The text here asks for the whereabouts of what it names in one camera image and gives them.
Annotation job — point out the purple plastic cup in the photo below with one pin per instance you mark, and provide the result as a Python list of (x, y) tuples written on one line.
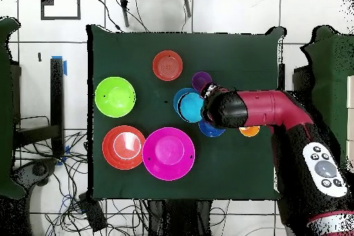
[(199, 78)]

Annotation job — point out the small cyan bowl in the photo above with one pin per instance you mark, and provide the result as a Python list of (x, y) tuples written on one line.
[(190, 107)]

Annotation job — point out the medium blue bowl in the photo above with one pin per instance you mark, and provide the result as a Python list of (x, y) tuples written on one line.
[(176, 100)]

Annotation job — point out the small dark blue bowl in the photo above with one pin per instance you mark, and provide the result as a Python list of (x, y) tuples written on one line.
[(210, 132)]

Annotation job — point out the small orange bowl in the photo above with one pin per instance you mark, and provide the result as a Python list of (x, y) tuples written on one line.
[(167, 65)]

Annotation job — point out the large pink bowl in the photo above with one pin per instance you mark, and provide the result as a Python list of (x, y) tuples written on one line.
[(168, 150)]

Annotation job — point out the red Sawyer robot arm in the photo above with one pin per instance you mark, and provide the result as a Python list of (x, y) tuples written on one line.
[(271, 108)]

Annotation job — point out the dark green table cloth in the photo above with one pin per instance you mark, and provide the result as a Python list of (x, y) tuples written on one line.
[(235, 53)]

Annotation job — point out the orange plastic cup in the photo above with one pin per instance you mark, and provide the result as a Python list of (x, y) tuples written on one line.
[(249, 131)]

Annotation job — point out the large lime green bowl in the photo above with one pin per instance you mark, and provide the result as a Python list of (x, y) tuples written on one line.
[(115, 103)]

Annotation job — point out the large red-orange bowl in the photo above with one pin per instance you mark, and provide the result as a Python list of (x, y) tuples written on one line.
[(110, 150)]

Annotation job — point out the green covered side table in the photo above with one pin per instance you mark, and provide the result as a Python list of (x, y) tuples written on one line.
[(332, 67), (4, 108)]

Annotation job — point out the blue tape strip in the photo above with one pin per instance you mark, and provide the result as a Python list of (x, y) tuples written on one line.
[(65, 67)]

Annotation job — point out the black metal stand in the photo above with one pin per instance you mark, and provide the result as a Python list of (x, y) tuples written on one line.
[(56, 94)]

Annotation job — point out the black power strip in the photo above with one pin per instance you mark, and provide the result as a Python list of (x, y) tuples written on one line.
[(94, 215)]

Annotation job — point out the grey chair base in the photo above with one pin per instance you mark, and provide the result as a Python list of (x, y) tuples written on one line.
[(38, 169)]

